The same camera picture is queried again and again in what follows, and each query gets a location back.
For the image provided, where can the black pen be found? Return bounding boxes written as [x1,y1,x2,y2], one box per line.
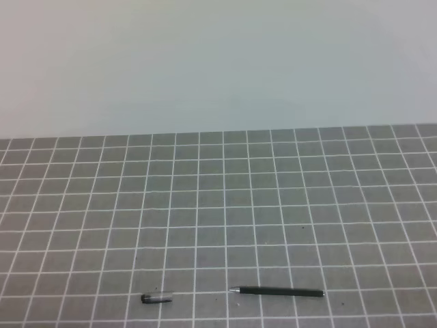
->
[229,286,325,298]

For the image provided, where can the clear black pen cap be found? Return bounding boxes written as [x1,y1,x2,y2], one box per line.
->
[141,291,173,304]

